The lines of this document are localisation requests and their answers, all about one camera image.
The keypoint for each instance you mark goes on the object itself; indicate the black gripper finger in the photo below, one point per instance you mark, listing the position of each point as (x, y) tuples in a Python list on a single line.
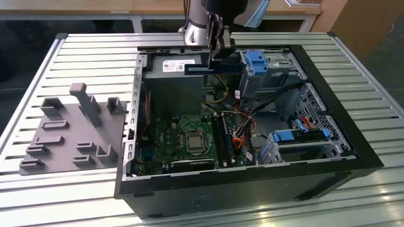
[(228, 49), (215, 47)]

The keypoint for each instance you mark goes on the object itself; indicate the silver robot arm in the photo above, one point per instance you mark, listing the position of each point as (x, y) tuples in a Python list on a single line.
[(193, 23)]

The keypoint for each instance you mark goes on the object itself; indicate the blue drive latch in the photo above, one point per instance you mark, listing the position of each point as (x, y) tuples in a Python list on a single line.
[(256, 60)]

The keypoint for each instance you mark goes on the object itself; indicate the metal drive cage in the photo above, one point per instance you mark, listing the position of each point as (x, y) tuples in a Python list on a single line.
[(261, 82)]

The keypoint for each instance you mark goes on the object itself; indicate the grey power supply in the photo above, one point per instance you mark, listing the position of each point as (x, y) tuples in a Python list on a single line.
[(169, 89)]

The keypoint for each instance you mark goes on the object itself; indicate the green motherboard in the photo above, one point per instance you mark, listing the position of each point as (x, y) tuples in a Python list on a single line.
[(189, 123)]

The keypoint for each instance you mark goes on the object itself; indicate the silver CPU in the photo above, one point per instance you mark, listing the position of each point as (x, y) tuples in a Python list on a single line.
[(195, 143)]

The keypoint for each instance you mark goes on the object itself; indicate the blue disk carrier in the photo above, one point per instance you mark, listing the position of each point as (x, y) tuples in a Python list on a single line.
[(284, 137)]

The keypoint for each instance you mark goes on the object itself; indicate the wooden cabinet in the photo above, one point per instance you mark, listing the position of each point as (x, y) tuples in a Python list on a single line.
[(363, 23)]

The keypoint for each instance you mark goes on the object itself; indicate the metal disk bay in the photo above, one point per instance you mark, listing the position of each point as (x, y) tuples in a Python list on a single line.
[(303, 144)]

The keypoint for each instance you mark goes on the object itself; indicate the black PC case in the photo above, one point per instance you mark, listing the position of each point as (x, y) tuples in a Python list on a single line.
[(220, 194)]

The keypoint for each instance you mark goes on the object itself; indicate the grey parts rack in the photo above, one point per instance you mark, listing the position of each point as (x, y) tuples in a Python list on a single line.
[(69, 142)]

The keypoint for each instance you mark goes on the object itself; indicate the wooden desk white frame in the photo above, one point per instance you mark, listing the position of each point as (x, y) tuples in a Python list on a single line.
[(95, 6)]

